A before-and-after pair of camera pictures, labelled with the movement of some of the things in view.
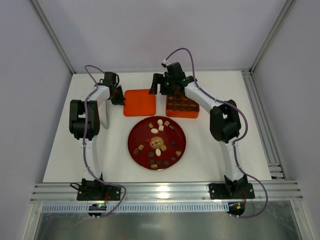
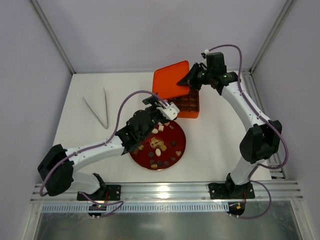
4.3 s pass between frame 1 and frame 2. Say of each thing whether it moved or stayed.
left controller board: stayed
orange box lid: moved
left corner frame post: stayed
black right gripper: moved
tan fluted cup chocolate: stayed
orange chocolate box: stayed
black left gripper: moved
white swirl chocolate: stayed
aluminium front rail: stayed
